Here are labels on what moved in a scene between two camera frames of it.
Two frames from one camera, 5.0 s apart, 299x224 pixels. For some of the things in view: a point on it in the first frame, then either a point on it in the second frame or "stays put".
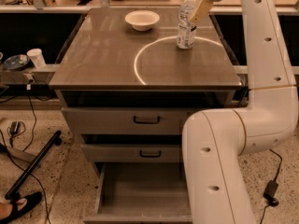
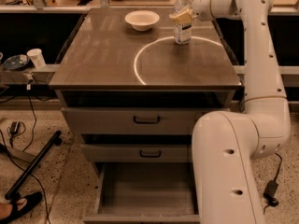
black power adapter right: [269, 193] stays put
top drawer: [125, 120] stays put
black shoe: [32, 200] stays put
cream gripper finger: [202, 9] → [183, 17]
